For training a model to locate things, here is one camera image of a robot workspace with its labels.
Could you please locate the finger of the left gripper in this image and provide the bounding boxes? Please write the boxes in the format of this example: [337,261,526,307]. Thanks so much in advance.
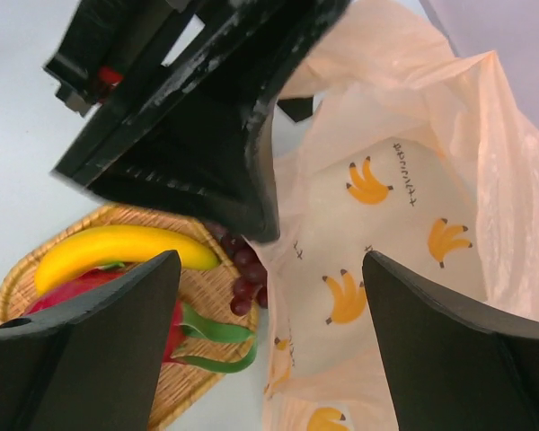
[277,96,314,122]

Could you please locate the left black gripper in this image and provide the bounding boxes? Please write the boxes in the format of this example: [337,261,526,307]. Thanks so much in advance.
[44,1,348,242]

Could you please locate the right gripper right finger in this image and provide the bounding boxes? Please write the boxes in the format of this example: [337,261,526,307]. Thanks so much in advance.
[362,251,539,430]

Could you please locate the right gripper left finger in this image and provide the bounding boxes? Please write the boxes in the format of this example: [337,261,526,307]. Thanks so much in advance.
[0,251,181,430]

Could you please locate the yellow fake banana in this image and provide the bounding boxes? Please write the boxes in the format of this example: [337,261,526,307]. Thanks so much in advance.
[34,224,219,295]

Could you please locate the translucent orange plastic bag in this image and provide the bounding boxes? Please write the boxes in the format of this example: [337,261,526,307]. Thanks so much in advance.
[256,1,539,430]

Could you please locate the woven bamboo tray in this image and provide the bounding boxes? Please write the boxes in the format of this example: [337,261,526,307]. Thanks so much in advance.
[0,202,261,431]

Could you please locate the dark red fake grapes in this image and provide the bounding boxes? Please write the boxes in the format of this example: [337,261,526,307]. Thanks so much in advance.
[204,222,269,316]

